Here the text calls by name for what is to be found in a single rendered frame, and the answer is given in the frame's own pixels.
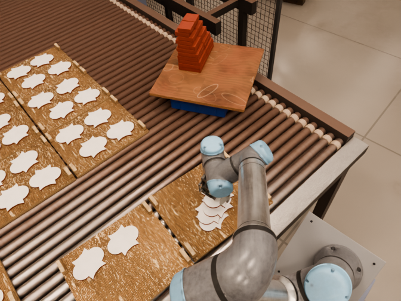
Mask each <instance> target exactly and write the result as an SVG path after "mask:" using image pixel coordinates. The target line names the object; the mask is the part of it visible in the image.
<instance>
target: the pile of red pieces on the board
mask: <svg viewBox="0 0 401 301"><path fill-rule="evenodd" d="M175 36H178V37H177V39H176V40H175V42H176V44H178V46H177V51H178V56H177V57H178V67H179V70H186V71H191V72H198V73H201V71H202V69H203V67H204V65H205V63H206V61H207V58H208V57H209V55H210V53H211V51H212V48H213V46H214V43H213V42H214V40H213V38H211V34H210V32H209V31H207V30H206V26H203V20H199V14H190V13H187V14H186V15H185V16H184V18H183V19H182V21H181V23H180V24H179V26H178V28H177V29H176V30H175Z"/></svg>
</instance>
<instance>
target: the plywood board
mask: <svg viewBox="0 0 401 301"><path fill-rule="evenodd" d="M213 43H214V46H213V48H212V51H211V53H210V55H209V57H208V58H207V61H206V63H205V65H204V67H203V69H202V71H201V73H198V72H191V71H186V70H179V67H178V57H177V56H178V51H177V47H176V48H175V50H174V52H173V53H172V55H171V57H170V58H169V60H168V62H167V64H166V65H165V67H164V69H163V70H162V72H161V74H160V75H159V77H158V79H157V80H156V82H155V84H154V85H153V87H152V89H151V90H150V92H149V95H150V96H155V97H161V98H166V99H172V100H178V101H182V102H188V103H195V104H199V105H205V106H211V107H215V108H222V109H228V110H234V111H238V112H244V111H245V108H246V104H247V102H248V99H249V95H250V93H251V90H252V86H253V84H254V80H255V77H256V74H257V71H258V68H259V65H260V62H261V59H262V56H263V53H264V49H262V48H253V47H244V46H239V45H230V44H222V43H216V42H213ZM177 46H178V45H177Z"/></svg>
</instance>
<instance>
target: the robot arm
mask: <svg viewBox="0 0 401 301"><path fill-rule="evenodd" d="M200 151H201V156H202V169H203V173H204V175H203V176H202V177H201V181H200V183H199V184H198V186H199V192H201V191H202V193H203V194H205V195H206V196H208V197H210V198H212V199H213V200H215V199H216V198H221V199H220V205H223V204H224V203H225V202H227V203H228V202H229V201H230V194H231V193H232V192H233V183H235V182H237V181H238V206H237V229H236V230H235V232H234V234H233V237H232V244H231V246H230V247H229V248H228V249H226V250H224V251H223V252H220V253H218V254H216V255H214V256H212V257H209V258H207V259H205V260H203V261H201V262H199V263H196V264H194V265H191V266H189V267H188V268H183V269H182V270H181V271H180V272H177V273H176V274H175V275H174V276H173V278H172V281H171V283H170V288H169V296H170V301H348V300H349V298H350V296H351V292H352V290H354V289H355V288H356V287H357V286H358V285H359V284H360V282H361V280H362V276H363V267H362V263H361V261H360V259H359V258H358V256H357V255H356V253H355V252H353V251H352V250H351V249H349V248H348V247H345V246H343V245H339V244H329V245H326V246H324V247H322V248H321V249H320V250H319V251H318V252H317V253H316V255H315V257H314V260H313V265H312V266H309V267H307V268H304V269H301V270H299V271H296V272H293V273H291V274H288V275H285V276H283V275H274V270H275V268H276V262H277V251H278V247H277V238H276V234H275V233H274V232H273V230H271V224H270V212H269V199H268V192H267V179H266V166H265V165H268V164H269V163H271V162H272V161H273V154H272V152H271V150H270V148H269V147H268V146H267V144H266V143H265V142H264V141H262V140H258V141H256V142H255V143H253V144H250V145H249V146H247V147H246V148H244V149H242V150H241V151H239V152H238V153H236V154H234V155H232V156H231V157H227V158H225V155H224V145H223V141H222V140H221V139H220V138H219V137H217V136H208V137H205V138H204V139H203V140H202V141H201V144H200ZM201 184H202V185H201ZM200 186H201V188H200Z"/></svg>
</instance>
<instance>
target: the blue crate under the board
mask: <svg viewBox="0 0 401 301"><path fill-rule="evenodd" d="M170 101H171V107H172V108H175V109H181V110H187V111H191V112H197V113H203V114H207V115H213V116H219V117H223V118H224V117H225V116H226V113H227V110H228V109H222V108H217V107H211V106H205V105H199V104H195V103H188V102H182V101H178V100H172V99H170Z"/></svg>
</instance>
